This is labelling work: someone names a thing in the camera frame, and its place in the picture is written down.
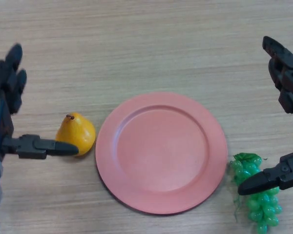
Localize yellow pear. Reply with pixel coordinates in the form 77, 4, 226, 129
55, 112, 96, 156

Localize pink round plate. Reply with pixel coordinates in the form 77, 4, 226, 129
95, 92, 228, 215

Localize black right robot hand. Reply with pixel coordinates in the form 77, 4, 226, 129
237, 36, 293, 196

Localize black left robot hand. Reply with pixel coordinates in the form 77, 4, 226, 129
0, 43, 79, 163

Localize green grape bunch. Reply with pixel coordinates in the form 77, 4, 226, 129
228, 153, 283, 234

